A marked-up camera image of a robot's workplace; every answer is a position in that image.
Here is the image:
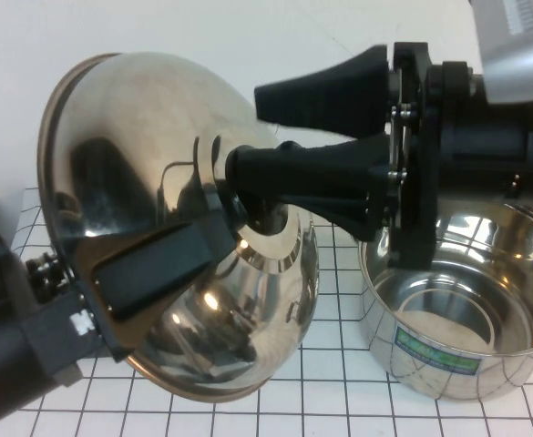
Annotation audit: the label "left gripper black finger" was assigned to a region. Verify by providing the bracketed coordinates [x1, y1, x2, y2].
[91, 222, 216, 322]

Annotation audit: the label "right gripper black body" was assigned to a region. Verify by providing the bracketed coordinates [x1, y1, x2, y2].
[385, 42, 530, 270]

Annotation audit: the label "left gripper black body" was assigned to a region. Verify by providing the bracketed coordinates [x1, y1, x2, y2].
[22, 252, 128, 380]

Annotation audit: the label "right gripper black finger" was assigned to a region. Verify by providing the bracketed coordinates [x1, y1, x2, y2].
[246, 135, 394, 243]
[253, 44, 394, 138]

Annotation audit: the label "stainless steel pot lid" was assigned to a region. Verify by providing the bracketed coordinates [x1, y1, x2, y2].
[36, 52, 323, 406]

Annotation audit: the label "white black-grid tablecloth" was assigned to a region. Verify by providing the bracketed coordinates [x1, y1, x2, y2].
[0, 188, 533, 437]

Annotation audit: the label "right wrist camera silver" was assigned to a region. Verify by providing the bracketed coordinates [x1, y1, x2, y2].
[472, 0, 533, 105]

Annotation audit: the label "stainless steel pot black handles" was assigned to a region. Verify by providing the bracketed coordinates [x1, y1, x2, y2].
[356, 203, 533, 405]

